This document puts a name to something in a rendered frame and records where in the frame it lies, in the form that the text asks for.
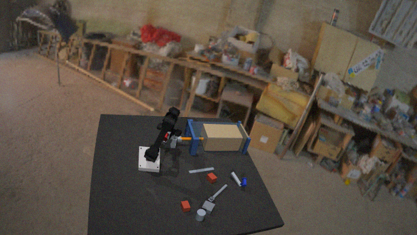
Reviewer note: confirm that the red box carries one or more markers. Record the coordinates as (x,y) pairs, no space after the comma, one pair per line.
(211,177)
(185,206)

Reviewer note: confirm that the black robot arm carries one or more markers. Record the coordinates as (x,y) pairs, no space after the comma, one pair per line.
(169,122)

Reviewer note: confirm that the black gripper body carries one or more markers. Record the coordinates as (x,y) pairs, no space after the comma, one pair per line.
(173,131)

